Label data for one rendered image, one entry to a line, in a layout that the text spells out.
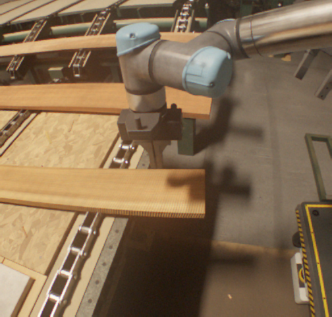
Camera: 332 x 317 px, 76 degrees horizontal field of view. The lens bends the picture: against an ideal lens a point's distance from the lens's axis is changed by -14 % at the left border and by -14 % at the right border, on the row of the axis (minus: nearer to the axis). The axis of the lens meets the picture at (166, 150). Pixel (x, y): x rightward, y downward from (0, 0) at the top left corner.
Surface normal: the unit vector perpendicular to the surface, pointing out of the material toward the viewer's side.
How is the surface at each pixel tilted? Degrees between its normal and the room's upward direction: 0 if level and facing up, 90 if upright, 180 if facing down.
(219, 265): 0
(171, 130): 90
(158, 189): 0
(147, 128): 0
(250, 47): 109
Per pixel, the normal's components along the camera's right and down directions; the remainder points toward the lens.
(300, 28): -0.59, 0.55
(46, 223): -0.08, -0.70
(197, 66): -0.47, 0.11
